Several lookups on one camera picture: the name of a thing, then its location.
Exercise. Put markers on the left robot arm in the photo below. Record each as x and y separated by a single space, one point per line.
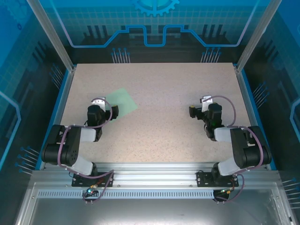
72 145

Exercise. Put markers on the blue table edge trim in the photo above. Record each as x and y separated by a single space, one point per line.
59 93
249 93

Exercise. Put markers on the grey metal tray panel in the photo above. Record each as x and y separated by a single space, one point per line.
152 211

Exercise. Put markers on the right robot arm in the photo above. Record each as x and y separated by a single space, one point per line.
246 147

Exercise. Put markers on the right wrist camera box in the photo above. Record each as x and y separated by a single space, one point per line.
207 98

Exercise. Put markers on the long aluminium mounting rail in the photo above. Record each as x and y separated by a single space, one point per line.
152 173

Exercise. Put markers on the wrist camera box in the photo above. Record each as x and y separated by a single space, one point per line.
99 103
207 98

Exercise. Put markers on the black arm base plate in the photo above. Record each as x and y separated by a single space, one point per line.
202 179
77 181

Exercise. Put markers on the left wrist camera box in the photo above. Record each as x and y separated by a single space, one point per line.
99 103

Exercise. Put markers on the aluminium side rail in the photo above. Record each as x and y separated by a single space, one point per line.
58 114
250 114

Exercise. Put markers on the aluminium frame post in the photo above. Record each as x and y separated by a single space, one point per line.
52 35
257 35

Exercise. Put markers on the light green paper sheet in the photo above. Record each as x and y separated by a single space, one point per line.
124 103

